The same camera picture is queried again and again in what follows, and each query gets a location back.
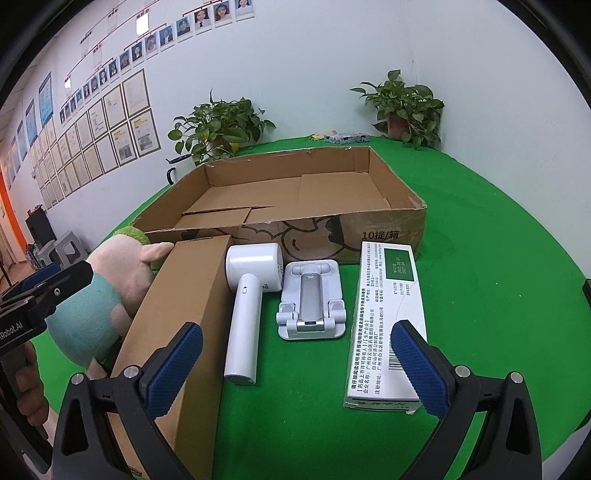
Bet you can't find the large cardboard box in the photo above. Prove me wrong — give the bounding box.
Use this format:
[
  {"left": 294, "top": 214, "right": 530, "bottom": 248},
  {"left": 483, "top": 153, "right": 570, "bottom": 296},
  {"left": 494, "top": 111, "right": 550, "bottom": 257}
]
[{"left": 130, "top": 145, "right": 426, "bottom": 266}]

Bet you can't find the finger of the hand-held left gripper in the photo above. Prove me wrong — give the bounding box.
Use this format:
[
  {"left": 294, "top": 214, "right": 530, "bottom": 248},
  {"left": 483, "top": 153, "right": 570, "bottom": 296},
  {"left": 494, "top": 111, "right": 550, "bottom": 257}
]
[{"left": 25, "top": 261, "right": 94, "bottom": 320}]

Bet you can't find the white medicine box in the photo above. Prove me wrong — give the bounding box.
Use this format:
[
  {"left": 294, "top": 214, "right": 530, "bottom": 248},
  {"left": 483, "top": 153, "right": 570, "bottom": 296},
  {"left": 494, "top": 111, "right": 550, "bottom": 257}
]
[{"left": 342, "top": 241, "right": 428, "bottom": 415}]

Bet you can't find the white fabric shaver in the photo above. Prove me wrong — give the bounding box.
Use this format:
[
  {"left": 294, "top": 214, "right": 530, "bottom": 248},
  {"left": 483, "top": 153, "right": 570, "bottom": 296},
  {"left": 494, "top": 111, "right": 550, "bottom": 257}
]
[{"left": 224, "top": 243, "right": 283, "bottom": 386}]

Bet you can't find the grey plastic stool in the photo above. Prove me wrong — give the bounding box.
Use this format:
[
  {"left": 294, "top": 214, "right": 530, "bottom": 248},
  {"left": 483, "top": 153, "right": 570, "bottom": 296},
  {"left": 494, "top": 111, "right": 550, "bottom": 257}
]
[
  {"left": 54, "top": 232, "right": 86, "bottom": 268},
  {"left": 34, "top": 244, "right": 61, "bottom": 269}
]

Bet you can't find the pink plush toy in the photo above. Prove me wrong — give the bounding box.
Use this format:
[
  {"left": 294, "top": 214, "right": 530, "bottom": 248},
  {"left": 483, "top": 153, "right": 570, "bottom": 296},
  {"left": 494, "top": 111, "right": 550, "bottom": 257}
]
[{"left": 44, "top": 226, "right": 174, "bottom": 379}]

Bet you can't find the wall of framed certificates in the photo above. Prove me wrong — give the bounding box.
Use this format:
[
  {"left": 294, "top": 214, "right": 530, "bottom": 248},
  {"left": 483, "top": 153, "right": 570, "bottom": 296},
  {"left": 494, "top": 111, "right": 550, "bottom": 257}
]
[{"left": 0, "top": 69, "right": 161, "bottom": 210}]

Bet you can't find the row of wall portrait photos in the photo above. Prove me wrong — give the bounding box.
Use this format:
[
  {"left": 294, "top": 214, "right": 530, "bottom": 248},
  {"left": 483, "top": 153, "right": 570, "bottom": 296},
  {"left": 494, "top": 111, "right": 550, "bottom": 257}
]
[{"left": 60, "top": 0, "right": 256, "bottom": 123}]

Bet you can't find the black cabinet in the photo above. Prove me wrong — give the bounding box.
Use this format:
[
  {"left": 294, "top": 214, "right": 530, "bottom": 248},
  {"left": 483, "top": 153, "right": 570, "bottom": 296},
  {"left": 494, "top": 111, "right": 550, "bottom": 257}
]
[{"left": 25, "top": 209, "right": 55, "bottom": 250}]

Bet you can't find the bushy potted green plant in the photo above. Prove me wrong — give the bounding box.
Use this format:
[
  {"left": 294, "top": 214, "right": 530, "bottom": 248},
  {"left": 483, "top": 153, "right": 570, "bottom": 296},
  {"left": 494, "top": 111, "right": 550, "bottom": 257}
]
[{"left": 167, "top": 90, "right": 277, "bottom": 167}]

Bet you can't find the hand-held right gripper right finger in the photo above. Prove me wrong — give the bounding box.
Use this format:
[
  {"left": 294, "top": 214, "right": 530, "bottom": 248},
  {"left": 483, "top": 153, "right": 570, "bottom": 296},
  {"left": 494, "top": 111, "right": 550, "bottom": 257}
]
[{"left": 390, "top": 319, "right": 542, "bottom": 480}]

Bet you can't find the printed tissue packet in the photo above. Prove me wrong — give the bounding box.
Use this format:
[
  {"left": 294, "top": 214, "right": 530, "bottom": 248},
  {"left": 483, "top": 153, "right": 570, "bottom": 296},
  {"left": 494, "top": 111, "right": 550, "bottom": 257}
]
[{"left": 324, "top": 131, "right": 370, "bottom": 145}]

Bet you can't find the blue wall poster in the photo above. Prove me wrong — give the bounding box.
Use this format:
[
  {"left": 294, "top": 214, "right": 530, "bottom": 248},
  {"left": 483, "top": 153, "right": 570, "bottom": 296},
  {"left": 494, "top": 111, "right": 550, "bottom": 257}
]
[
  {"left": 25, "top": 99, "right": 37, "bottom": 147},
  {"left": 38, "top": 71, "right": 53, "bottom": 128}
]

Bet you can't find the green plant in brown pot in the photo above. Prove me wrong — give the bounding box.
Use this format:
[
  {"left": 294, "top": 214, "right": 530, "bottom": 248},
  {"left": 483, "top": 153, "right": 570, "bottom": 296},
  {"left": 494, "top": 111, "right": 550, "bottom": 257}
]
[{"left": 349, "top": 69, "right": 445, "bottom": 151}]

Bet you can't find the long brown cardboard box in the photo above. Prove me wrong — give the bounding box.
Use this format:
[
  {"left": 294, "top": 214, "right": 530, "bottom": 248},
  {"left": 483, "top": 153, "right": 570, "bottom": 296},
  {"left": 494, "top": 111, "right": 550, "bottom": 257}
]
[{"left": 107, "top": 234, "right": 233, "bottom": 480}]

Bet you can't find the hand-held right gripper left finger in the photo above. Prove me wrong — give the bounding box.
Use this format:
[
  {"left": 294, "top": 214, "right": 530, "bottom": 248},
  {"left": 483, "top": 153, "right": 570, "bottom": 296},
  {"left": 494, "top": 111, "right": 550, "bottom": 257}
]
[{"left": 51, "top": 322, "right": 204, "bottom": 480}]

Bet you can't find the person's left hand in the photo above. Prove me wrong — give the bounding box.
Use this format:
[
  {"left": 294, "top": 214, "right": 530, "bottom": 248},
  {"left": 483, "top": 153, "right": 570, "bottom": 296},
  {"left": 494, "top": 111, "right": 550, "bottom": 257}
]
[{"left": 15, "top": 344, "right": 50, "bottom": 428}]

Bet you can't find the white folding phone stand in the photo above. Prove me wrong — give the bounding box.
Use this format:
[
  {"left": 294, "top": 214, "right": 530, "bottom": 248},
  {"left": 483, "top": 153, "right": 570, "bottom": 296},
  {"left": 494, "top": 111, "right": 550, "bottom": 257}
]
[{"left": 276, "top": 260, "right": 347, "bottom": 341}]

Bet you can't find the green table cloth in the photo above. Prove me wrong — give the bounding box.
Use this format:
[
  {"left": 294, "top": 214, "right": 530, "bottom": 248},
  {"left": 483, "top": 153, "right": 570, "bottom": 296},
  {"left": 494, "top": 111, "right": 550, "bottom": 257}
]
[{"left": 32, "top": 136, "right": 591, "bottom": 480}]

